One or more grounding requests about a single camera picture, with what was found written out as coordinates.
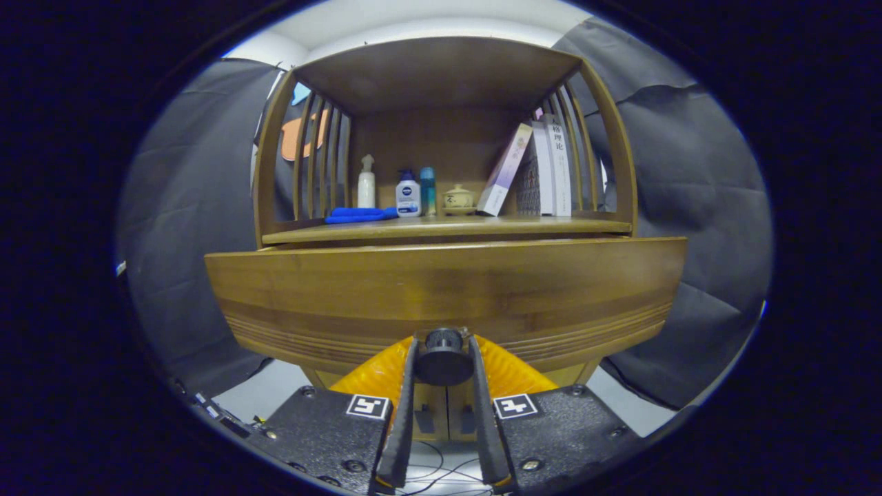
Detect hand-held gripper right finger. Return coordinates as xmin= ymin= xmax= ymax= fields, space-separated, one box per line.
xmin=471 ymin=334 xmax=648 ymax=495

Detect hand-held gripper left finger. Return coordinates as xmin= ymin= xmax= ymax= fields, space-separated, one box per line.
xmin=252 ymin=335 xmax=420 ymax=495

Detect wooden drawer with black knob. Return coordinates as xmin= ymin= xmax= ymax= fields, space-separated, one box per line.
xmin=205 ymin=237 xmax=688 ymax=386

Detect wooden cabinet door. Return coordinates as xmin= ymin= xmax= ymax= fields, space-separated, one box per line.
xmin=412 ymin=383 xmax=449 ymax=442
xmin=447 ymin=383 xmax=483 ymax=442

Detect wooden countertop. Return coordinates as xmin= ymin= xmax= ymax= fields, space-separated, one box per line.
xmin=262 ymin=214 xmax=633 ymax=245

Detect wooden cabinet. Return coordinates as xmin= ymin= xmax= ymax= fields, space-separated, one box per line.
xmin=252 ymin=36 xmax=638 ymax=442

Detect blue folded cloth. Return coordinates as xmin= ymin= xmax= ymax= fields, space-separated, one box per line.
xmin=325 ymin=206 xmax=399 ymax=225

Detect white lotion bottle blue cap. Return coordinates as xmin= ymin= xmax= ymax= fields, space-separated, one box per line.
xmin=395 ymin=169 xmax=422 ymax=218

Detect beige lidded teacup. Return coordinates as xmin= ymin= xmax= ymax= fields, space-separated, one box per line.
xmin=442 ymin=184 xmax=476 ymax=216

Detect white pump bottle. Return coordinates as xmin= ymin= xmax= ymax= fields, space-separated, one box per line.
xmin=357 ymin=154 xmax=377 ymax=209

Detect purple and white book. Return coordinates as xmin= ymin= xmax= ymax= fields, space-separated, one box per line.
xmin=476 ymin=123 xmax=533 ymax=217

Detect white book with patterned cover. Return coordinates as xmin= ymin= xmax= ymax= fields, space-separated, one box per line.
xmin=517 ymin=121 xmax=555 ymax=216

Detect white book with black lettering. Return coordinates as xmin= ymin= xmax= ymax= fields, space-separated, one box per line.
xmin=544 ymin=114 xmax=573 ymax=218

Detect black floor cables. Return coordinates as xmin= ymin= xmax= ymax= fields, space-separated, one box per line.
xmin=376 ymin=441 xmax=497 ymax=495

